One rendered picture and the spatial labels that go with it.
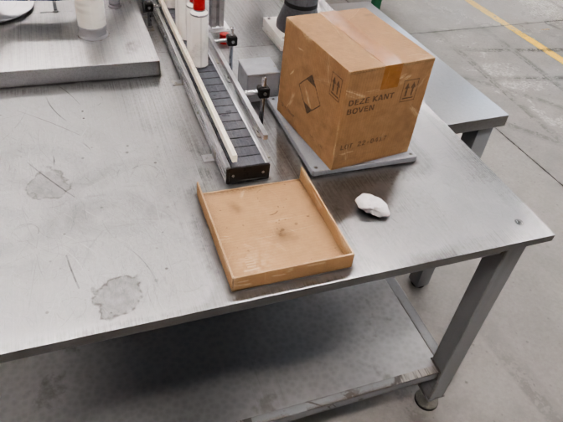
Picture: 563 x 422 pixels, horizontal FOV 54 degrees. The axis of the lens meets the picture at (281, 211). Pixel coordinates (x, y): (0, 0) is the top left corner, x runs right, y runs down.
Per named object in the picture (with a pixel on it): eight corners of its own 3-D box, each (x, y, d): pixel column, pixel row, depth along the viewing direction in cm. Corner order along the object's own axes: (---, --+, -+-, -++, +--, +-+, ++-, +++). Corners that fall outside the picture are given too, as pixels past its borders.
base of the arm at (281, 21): (269, 18, 196) (271, -9, 189) (306, 15, 201) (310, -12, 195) (287, 38, 186) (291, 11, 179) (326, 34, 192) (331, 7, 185)
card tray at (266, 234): (196, 194, 128) (196, 182, 125) (300, 179, 136) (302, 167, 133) (231, 291, 108) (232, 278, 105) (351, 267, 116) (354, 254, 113)
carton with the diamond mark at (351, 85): (276, 109, 155) (286, 16, 138) (347, 95, 165) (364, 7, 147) (330, 171, 136) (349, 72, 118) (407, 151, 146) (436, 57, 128)
